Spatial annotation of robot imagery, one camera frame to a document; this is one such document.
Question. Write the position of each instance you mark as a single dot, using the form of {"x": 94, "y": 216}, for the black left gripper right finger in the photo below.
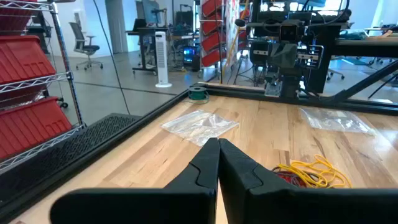
{"x": 280, "y": 205}

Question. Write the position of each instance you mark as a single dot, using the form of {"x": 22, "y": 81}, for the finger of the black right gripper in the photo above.
{"x": 277, "y": 56}
{"x": 290, "y": 56}

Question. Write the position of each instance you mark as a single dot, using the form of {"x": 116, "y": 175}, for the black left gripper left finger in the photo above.
{"x": 186, "y": 205}

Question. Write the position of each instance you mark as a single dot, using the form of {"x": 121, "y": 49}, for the yellow rubber band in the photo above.
{"x": 292, "y": 166}
{"x": 321, "y": 159}
{"x": 306, "y": 174}

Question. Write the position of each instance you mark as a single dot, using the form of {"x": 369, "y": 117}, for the dark purple rubber band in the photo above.
{"x": 314, "y": 178}

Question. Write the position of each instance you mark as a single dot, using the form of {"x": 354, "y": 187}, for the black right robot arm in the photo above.
{"x": 290, "y": 84}

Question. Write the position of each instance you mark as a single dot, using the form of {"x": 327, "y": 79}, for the black tripod stand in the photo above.
{"x": 240, "y": 22}

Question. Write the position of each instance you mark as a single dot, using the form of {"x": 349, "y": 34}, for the tilted red bin rack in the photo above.
{"x": 213, "y": 34}

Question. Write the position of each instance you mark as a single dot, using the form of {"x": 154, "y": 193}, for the computer tower blue lights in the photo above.
{"x": 189, "y": 55}

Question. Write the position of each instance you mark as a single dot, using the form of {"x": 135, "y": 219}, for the white tower fan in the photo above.
{"x": 162, "y": 59}

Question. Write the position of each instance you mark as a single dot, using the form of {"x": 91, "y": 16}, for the black standing desk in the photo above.
{"x": 146, "y": 49}

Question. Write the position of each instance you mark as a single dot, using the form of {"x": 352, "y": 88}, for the black desk monitor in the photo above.
{"x": 151, "y": 12}

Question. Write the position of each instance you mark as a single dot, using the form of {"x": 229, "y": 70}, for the red plastic storage bin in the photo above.
{"x": 21, "y": 59}
{"x": 15, "y": 18}
{"x": 31, "y": 124}

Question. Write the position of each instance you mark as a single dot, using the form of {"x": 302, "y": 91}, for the black office chair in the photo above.
{"x": 84, "y": 46}

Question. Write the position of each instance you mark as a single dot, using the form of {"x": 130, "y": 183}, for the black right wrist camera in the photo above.
{"x": 289, "y": 32}

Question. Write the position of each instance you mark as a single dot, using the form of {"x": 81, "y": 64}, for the black aluminium table frame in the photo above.
{"x": 248, "y": 93}

